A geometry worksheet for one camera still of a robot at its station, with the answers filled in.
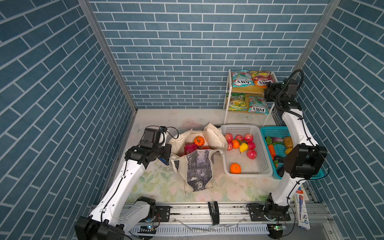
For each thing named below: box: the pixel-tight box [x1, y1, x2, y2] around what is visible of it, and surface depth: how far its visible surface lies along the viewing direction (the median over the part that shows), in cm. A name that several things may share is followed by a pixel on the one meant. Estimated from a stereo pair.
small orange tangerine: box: [232, 139, 240, 149], surface depth 96 cm
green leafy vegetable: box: [266, 136, 273, 145], surface depth 100 cm
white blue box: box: [294, 186, 311, 230], surface depth 75 cm
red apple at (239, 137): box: [235, 134, 244, 142], surface depth 101 cm
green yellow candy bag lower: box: [227, 92, 247, 112], surface depth 101 cm
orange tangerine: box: [230, 163, 242, 174], surface depth 86 cm
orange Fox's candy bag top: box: [250, 71, 275, 88], surface depth 91 cm
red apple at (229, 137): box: [225, 133, 233, 142], surface depth 100 cm
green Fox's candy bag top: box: [231, 69, 255, 88], surface depth 90 cm
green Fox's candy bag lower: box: [247, 96, 270, 115], surface depth 100 cm
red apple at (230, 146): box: [227, 142, 233, 151], surface depth 96 cm
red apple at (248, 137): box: [244, 133, 254, 143], surface depth 101 cm
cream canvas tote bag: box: [169, 122, 228, 194], surface depth 80 cm
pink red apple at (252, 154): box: [247, 149, 257, 160], surface depth 93 cm
